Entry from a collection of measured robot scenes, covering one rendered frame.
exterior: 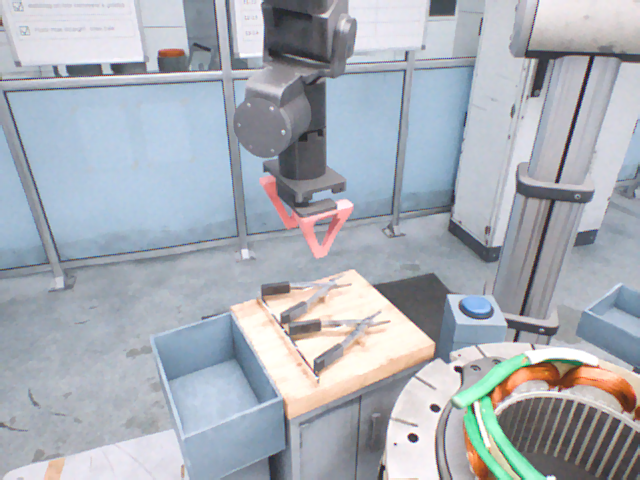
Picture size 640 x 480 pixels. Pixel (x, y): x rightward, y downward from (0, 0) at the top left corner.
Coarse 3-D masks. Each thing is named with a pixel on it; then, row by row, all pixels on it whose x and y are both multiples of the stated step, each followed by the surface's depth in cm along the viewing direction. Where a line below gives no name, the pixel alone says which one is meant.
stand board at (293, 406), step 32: (352, 288) 66; (256, 320) 60; (288, 352) 55; (320, 352) 55; (352, 352) 55; (384, 352) 55; (416, 352) 55; (288, 384) 50; (320, 384) 50; (352, 384) 52; (288, 416) 49
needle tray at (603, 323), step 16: (624, 288) 67; (592, 304) 63; (608, 304) 67; (624, 304) 68; (592, 320) 61; (608, 320) 66; (624, 320) 66; (592, 336) 62; (608, 336) 60; (624, 336) 59; (608, 352) 61; (624, 352) 59
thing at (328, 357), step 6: (330, 348) 51; (336, 348) 51; (342, 348) 52; (324, 354) 50; (330, 354) 50; (336, 354) 51; (342, 354) 52; (318, 360) 49; (324, 360) 50; (330, 360) 51; (336, 360) 52; (318, 366) 50; (324, 366) 50; (318, 372) 50
